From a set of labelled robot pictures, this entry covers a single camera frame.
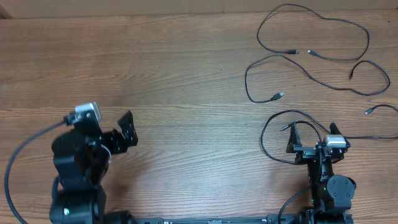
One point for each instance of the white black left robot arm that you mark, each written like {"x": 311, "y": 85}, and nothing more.
{"x": 82, "y": 157}

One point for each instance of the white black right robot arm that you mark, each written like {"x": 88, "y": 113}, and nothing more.
{"x": 331, "y": 193}

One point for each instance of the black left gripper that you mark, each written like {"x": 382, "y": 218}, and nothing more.
{"x": 120, "y": 144}

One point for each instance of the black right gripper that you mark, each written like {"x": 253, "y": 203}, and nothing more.
{"x": 311, "y": 149}

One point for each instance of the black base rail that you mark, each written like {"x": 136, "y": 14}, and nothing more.
{"x": 270, "y": 219}

